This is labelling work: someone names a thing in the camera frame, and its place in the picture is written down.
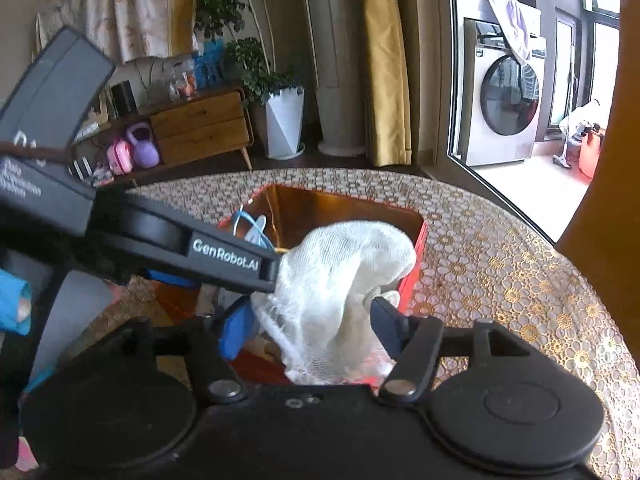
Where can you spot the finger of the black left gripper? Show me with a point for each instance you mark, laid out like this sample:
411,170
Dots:
135,233

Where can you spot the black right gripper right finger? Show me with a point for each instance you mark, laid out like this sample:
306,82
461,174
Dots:
413,343

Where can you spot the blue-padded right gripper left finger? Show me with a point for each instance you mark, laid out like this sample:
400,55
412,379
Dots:
236,325

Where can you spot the white mesh cloth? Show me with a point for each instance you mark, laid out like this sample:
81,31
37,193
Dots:
319,313

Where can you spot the purple kettlebell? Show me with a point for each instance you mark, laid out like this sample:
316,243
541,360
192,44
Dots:
144,150

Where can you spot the pink toy case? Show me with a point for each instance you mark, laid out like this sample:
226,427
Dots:
119,157

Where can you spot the blue patterned face mask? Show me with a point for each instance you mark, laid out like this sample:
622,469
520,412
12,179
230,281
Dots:
256,229

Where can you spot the red tin box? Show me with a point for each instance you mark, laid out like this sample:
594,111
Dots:
291,214

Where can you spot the black cylinder speaker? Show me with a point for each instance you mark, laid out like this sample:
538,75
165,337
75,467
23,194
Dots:
123,98

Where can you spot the wooden drawer cabinet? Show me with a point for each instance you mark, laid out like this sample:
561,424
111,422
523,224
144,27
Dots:
210,123

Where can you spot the glass figurine ornaments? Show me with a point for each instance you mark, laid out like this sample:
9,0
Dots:
181,83

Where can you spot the white geometric planter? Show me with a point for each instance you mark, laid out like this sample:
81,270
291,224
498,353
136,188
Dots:
284,117

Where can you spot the mustard yellow curtain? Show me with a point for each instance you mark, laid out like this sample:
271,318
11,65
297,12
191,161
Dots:
388,85

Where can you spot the mustard leather chair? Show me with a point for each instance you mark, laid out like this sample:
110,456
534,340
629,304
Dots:
602,240

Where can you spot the green potted tree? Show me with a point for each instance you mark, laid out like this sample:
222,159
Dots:
250,51

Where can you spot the silver washing machine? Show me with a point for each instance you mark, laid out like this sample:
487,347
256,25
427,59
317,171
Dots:
501,97

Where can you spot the red bucket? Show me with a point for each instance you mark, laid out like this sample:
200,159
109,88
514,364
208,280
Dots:
590,151

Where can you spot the white standing air conditioner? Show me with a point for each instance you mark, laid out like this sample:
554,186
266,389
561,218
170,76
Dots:
334,36

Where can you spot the lavender towel on washer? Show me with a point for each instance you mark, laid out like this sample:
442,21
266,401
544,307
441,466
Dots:
518,22

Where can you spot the floral sheet on wall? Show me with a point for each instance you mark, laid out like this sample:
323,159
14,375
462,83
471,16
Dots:
123,30

